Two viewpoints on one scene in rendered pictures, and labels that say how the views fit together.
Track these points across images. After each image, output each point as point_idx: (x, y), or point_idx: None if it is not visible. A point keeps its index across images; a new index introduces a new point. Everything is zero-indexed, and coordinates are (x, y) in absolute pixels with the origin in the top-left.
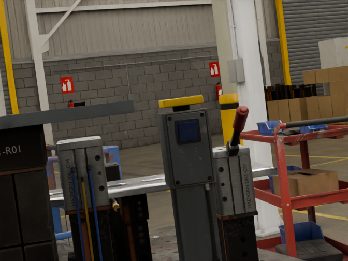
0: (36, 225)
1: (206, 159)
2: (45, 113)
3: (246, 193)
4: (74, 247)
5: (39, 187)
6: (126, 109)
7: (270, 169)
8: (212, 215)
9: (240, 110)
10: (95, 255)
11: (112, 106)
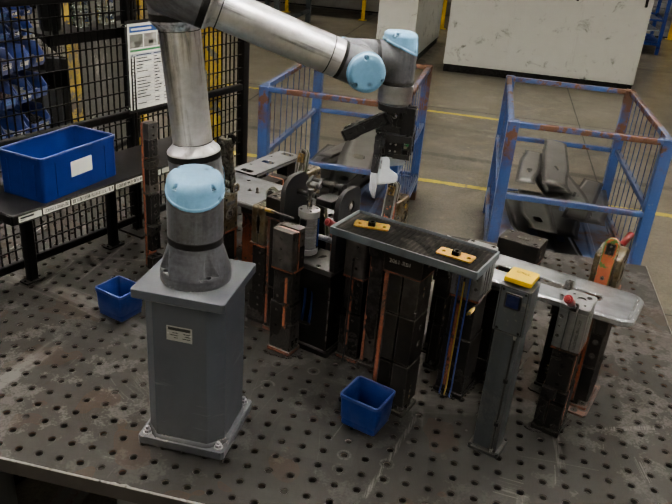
0: (408, 309)
1: (519, 323)
2: (424, 257)
3: (574, 340)
4: (449, 314)
5: (415, 290)
6: (471, 276)
7: (623, 322)
8: (512, 355)
9: (565, 299)
10: (460, 324)
11: (463, 271)
